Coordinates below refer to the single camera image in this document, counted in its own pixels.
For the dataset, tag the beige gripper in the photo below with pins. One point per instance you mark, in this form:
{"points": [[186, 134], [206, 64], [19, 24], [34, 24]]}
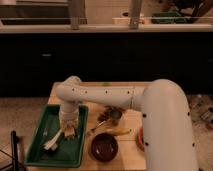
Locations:
{"points": [[68, 120]]}

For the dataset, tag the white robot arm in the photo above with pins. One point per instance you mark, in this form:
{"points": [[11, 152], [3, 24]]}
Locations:
{"points": [[169, 143]]}

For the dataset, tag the green plastic tray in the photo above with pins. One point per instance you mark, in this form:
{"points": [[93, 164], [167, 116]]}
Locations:
{"points": [[69, 153]]}

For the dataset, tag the dark brown bowl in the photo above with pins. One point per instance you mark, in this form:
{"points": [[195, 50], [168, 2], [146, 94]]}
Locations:
{"points": [[104, 147]]}

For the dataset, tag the yellow banana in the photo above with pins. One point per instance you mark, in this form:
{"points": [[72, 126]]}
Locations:
{"points": [[118, 132]]}

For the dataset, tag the brown pinecone toy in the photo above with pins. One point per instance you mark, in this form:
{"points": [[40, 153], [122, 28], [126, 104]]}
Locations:
{"points": [[105, 115]]}

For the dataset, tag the small metal cup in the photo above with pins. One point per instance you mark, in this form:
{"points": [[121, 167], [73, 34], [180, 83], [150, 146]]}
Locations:
{"points": [[115, 116]]}

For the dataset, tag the red round object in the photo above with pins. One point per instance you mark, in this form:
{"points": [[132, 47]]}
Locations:
{"points": [[139, 139]]}

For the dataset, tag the green bin in background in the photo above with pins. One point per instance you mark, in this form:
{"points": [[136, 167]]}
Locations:
{"points": [[168, 18]]}

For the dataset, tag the black chair frame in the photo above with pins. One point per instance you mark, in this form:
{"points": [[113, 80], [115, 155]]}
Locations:
{"points": [[15, 164]]}

